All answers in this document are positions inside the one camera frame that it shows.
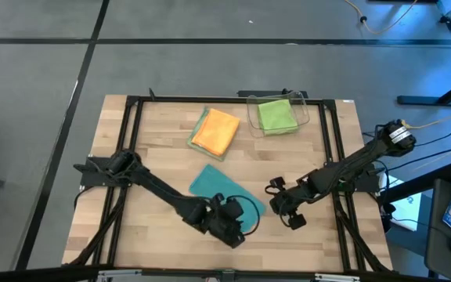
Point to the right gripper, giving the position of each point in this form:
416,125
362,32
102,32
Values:
292,197

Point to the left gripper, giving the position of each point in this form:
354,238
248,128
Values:
217,219

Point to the teal microfiber towel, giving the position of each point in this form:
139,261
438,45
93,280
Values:
213,184

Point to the pale green microfiber towel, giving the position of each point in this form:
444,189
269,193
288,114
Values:
206,150

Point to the lime green microfiber towel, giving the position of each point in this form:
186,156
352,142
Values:
278,117

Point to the orange microfiber towel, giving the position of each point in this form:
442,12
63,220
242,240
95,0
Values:
215,131

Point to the clear plastic bin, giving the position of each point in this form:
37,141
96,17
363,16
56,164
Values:
252,117

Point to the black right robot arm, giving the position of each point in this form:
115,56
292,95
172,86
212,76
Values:
351,166

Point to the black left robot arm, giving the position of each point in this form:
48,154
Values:
159,188

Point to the black flat base bar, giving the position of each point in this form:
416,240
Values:
243,94

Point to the dark grey desk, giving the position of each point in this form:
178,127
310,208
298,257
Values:
437,243

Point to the black crossbeam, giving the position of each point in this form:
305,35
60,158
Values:
33,276

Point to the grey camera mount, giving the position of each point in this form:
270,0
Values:
228,274

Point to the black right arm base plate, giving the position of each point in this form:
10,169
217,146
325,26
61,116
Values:
368,184

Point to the silver metal bracket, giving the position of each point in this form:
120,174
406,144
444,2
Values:
120,274
337,278

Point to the black aluminium table frame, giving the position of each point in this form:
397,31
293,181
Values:
170,100

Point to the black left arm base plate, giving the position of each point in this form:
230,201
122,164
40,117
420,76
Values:
88,176

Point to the black desk leg frame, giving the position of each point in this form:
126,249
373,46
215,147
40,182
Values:
417,100

